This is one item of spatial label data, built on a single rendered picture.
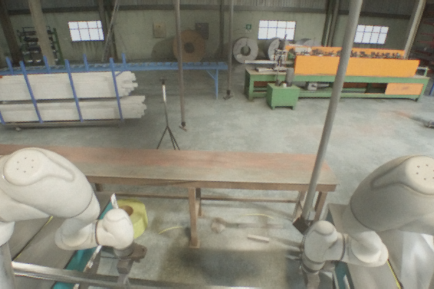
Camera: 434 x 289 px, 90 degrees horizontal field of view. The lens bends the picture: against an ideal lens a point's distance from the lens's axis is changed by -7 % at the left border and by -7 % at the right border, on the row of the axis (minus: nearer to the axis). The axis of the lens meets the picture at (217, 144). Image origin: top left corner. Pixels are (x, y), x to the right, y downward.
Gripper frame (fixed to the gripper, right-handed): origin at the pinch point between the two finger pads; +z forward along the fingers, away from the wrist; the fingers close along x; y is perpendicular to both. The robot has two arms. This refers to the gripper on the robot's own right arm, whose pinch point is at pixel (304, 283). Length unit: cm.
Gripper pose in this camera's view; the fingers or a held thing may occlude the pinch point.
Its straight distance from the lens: 126.4
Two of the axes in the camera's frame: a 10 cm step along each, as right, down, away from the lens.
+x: -0.7, 4.8, -8.8
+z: -0.1, 8.8, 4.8
